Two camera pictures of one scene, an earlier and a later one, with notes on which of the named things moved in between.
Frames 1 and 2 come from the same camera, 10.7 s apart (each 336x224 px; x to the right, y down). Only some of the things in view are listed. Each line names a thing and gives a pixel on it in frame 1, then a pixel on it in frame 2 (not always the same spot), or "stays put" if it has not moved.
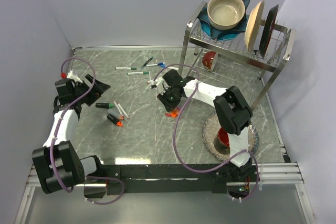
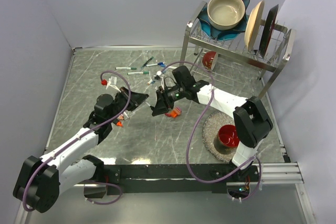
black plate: [268, 29] stays put
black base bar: [119, 179] stays put
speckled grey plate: [210, 127] stays put
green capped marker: [125, 68] stays put
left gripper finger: [99, 87] → [136, 99]
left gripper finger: [89, 77] → [125, 92]
